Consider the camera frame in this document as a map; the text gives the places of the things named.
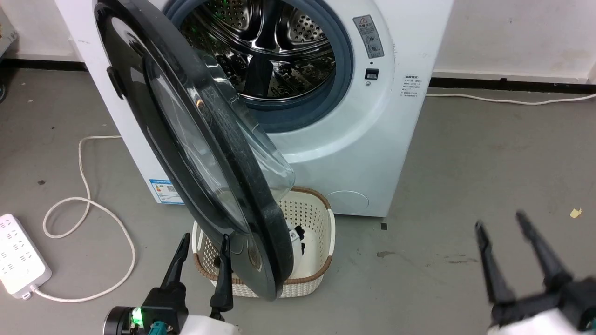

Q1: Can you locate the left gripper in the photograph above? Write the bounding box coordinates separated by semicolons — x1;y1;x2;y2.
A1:
103;233;240;335

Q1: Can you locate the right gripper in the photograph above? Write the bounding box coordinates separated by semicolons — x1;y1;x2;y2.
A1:
474;210;596;335

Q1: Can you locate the black round washing machine door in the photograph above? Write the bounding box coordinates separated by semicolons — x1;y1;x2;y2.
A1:
94;0;297;301

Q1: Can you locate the white front-load washing machine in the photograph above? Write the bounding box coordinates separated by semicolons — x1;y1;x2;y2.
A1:
55;0;454;218

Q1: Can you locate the black and white toy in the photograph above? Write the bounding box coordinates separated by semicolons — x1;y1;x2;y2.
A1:
288;225;306;280

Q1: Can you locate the white woven laundry basket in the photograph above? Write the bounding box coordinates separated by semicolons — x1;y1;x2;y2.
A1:
192;187;335;299

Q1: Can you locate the white power strip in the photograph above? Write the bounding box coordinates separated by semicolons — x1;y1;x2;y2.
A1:
0;214;52;300

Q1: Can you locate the white power strip cable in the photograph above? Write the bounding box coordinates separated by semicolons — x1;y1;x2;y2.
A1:
31;135;136;303

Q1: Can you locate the white cable along wall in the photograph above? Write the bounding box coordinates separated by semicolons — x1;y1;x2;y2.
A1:
425;93;596;106

